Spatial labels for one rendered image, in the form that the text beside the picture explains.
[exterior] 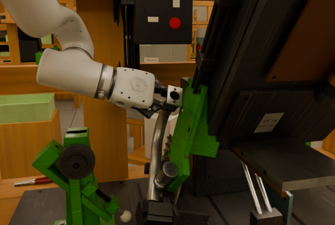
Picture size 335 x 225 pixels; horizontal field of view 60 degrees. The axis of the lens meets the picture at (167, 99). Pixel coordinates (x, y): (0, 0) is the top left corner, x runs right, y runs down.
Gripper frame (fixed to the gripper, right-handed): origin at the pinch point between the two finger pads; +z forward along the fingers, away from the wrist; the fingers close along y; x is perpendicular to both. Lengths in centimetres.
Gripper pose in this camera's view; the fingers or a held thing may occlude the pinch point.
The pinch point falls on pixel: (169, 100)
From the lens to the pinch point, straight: 74.6
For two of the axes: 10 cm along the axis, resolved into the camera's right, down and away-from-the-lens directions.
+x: -3.9, 4.9, 7.8
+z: 9.2, 2.5, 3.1
